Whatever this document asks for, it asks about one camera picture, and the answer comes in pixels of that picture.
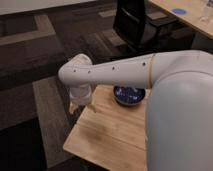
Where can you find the dark blue ceramic bowl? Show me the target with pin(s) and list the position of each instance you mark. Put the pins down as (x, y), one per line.
(128, 96)

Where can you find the clear drinking glass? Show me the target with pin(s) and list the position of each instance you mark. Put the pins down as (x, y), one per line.
(207, 10)

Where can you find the black office chair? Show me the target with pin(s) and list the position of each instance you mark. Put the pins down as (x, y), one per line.
(142, 27)

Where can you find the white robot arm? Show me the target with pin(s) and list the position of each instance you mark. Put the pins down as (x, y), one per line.
(179, 113)

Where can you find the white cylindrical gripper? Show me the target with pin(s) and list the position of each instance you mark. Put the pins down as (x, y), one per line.
(80, 96)

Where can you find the light wooden background desk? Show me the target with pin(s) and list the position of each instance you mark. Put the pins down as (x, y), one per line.
(192, 17)

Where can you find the blue round coaster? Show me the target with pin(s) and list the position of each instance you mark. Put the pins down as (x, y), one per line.
(179, 11)

